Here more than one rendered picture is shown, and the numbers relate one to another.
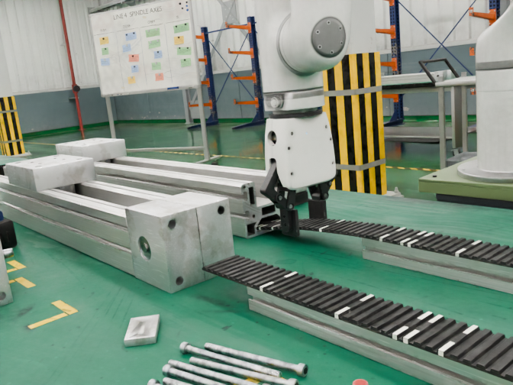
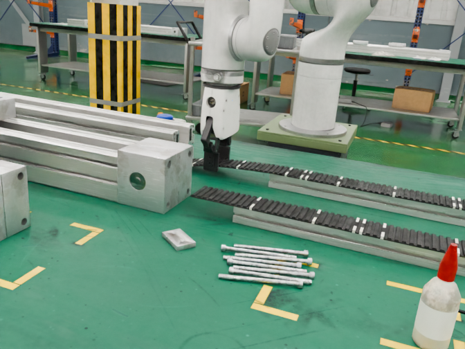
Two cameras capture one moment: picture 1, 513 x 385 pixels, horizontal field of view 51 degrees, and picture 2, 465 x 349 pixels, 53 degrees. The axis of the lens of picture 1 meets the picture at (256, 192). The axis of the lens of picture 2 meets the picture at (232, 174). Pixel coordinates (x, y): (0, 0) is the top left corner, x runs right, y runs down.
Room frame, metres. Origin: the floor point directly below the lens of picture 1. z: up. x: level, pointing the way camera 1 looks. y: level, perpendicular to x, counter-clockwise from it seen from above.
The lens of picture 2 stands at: (-0.06, 0.38, 1.10)
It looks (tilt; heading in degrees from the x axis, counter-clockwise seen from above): 19 degrees down; 330
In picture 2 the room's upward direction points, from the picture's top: 4 degrees clockwise
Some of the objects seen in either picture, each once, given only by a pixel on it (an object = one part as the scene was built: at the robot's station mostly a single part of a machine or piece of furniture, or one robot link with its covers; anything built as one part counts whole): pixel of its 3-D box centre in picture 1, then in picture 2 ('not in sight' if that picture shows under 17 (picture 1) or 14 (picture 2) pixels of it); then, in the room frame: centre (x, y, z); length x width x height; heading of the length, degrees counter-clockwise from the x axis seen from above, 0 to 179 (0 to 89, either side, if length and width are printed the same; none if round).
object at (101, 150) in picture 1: (91, 155); not in sight; (1.33, 0.39, 0.87); 0.16 x 0.11 x 0.07; 39
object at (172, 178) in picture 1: (143, 183); (35, 120); (1.14, 0.24, 0.82); 0.80 x 0.10 x 0.09; 39
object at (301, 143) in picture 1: (298, 145); (220, 107); (0.76, -0.07, 0.92); 0.10 x 0.07 x 0.11; 129
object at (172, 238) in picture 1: (188, 236); (159, 172); (0.68, 0.09, 0.83); 0.12 x 0.09 x 0.10; 129
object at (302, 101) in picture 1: (293, 101); (221, 76); (0.76, -0.06, 0.98); 0.09 x 0.08 x 0.03; 129
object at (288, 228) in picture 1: (282, 215); (209, 156); (0.74, -0.03, 0.83); 0.03 x 0.03 x 0.07; 39
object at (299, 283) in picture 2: not in sight; (260, 280); (0.37, 0.08, 0.78); 0.11 x 0.01 x 0.01; 56
